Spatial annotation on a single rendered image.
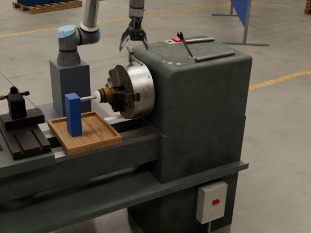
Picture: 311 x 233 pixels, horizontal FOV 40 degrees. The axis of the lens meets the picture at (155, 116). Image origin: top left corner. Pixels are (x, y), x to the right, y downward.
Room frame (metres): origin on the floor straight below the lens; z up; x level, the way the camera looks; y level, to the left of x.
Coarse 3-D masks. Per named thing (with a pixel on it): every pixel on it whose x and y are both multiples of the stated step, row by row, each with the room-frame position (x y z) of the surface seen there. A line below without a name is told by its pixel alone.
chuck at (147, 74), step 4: (144, 68) 2.20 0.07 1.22; (144, 72) 2.18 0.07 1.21; (148, 72) 2.18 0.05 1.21; (148, 76) 2.16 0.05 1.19; (148, 80) 2.14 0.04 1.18; (152, 80) 2.15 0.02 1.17; (148, 84) 2.13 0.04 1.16; (152, 84) 2.14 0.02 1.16; (152, 88) 2.13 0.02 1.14; (152, 92) 2.12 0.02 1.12; (152, 96) 2.12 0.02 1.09; (152, 100) 2.12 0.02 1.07; (152, 104) 2.13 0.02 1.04; (152, 108) 2.14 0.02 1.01; (148, 112) 2.15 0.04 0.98
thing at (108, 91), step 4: (104, 88) 2.15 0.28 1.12; (108, 88) 2.15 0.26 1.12; (112, 88) 2.18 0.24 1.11; (100, 92) 2.12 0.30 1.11; (104, 92) 2.13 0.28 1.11; (108, 92) 2.13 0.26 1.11; (100, 96) 2.10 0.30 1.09; (104, 96) 2.11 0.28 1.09; (108, 96) 2.12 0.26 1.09; (104, 100) 2.11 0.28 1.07; (108, 100) 2.12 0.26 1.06
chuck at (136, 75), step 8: (120, 64) 2.23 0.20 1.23; (128, 64) 2.22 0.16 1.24; (136, 64) 2.23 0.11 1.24; (120, 72) 2.22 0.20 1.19; (128, 72) 2.14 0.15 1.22; (136, 72) 2.16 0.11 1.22; (120, 80) 2.22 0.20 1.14; (128, 80) 2.14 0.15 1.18; (136, 80) 2.12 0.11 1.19; (144, 80) 2.14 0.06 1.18; (120, 88) 2.25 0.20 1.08; (128, 88) 2.14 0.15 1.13; (136, 88) 2.09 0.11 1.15; (144, 88) 2.11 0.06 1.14; (144, 96) 2.10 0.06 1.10; (128, 104) 2.14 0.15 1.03; (136, 104) 2.07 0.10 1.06; (144, 104) 2.10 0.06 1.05; (120, 112) 2.23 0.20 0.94; (128, 112) 2.14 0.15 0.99; (136, 112) 2.09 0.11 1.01; (144, 112) 2.13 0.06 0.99
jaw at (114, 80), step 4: (116, 68) 2.26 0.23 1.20; (108, 72) 2.27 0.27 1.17; (112, 72) 2.24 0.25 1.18; (116, 72) 2.25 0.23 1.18; (112, 76) 2.22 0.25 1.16; (116, 76) 2.23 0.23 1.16; (108, 80) 2.22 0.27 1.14; (112, 80) 2.21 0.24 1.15; (116, 80) 2.22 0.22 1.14; (108, 84) 2.18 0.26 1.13; (112, 84) 2.19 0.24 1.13; (116, 84) 2.20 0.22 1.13; (120, 84) 2.21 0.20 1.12
